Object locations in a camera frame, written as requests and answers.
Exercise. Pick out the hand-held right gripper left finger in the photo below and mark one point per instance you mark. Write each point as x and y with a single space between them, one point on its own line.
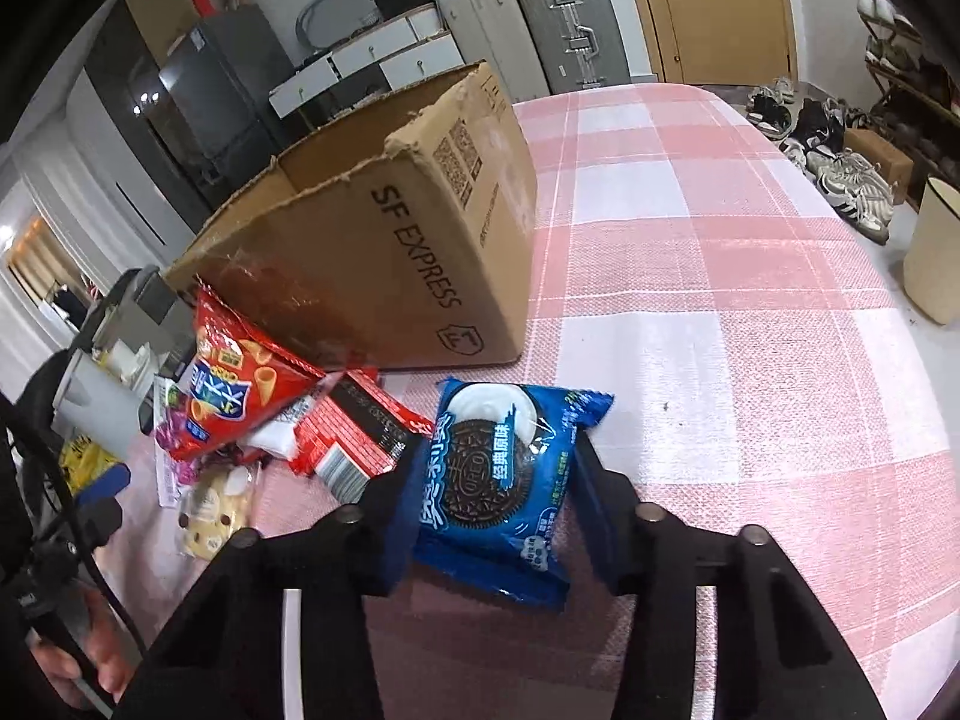
397 532

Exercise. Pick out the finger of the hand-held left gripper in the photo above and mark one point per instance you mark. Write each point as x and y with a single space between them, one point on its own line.
105 484

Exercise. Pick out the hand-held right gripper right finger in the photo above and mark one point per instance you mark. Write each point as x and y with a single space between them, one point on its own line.
596 517

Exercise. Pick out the small purple snack packet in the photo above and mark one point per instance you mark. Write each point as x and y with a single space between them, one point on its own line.
171 427

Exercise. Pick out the blue cookie packet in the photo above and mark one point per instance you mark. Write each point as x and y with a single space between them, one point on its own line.
487 480

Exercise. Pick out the beige bread packet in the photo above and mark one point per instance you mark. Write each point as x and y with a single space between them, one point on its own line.
210 514

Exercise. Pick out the dark red chocolate packet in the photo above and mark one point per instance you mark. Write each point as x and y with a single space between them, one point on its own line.
352 420

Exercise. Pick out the white instant noodle packet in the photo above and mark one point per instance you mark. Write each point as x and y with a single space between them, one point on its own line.
274 439

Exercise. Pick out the red cone snack bag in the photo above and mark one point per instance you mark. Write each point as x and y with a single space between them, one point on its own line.
232 382

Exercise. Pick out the brown cardboard box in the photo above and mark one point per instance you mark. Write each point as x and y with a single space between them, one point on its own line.
360 262

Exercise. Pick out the person's left hand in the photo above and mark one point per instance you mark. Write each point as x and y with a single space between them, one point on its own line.
105 667

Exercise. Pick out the yellow plastic bag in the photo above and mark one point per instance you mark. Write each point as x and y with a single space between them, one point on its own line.
86 457

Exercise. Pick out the clothes rack with garments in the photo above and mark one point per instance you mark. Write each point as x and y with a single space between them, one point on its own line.
71 305

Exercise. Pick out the pink checked tablecloth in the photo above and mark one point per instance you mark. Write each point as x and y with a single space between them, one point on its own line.
712 315

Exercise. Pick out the dark glossy wardrobe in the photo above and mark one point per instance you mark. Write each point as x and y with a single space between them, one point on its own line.
112 82

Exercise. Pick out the grey refrigerator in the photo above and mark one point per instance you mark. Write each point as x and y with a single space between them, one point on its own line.
217 97

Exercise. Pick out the pile of loose shoes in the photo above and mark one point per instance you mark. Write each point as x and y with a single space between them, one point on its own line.
847 180

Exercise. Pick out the cream trash bin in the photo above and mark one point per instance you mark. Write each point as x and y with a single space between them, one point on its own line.
934 262

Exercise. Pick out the small cardboard carton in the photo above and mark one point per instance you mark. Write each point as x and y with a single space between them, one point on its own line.
877 154

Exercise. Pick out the white drawer dresser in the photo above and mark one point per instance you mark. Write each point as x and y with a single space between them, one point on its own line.
405 64

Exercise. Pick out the beige suitcase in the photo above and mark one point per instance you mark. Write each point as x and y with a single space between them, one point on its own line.
487 37

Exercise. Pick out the silver suitcase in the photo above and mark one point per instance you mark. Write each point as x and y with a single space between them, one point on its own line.
570 22

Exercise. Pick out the wooden shoe rack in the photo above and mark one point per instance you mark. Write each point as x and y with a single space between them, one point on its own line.
900 101

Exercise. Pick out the wooden door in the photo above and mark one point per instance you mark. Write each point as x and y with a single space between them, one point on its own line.
712 7

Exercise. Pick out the oval mirror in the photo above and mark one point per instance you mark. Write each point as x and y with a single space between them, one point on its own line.
337 7

